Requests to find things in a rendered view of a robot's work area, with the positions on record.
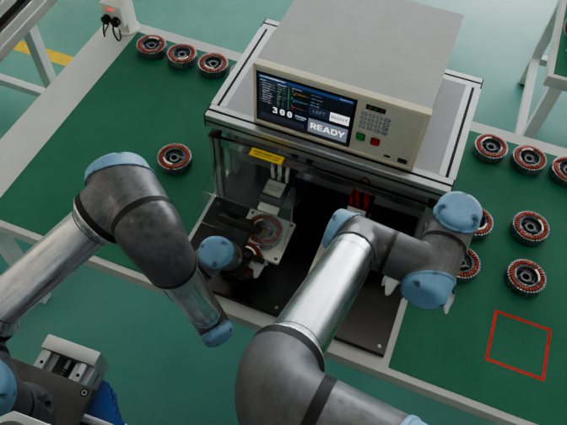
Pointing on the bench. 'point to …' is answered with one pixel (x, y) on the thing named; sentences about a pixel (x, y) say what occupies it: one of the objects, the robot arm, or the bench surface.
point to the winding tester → (365, 67)
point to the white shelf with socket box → (119, 17)
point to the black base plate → (321, 211)
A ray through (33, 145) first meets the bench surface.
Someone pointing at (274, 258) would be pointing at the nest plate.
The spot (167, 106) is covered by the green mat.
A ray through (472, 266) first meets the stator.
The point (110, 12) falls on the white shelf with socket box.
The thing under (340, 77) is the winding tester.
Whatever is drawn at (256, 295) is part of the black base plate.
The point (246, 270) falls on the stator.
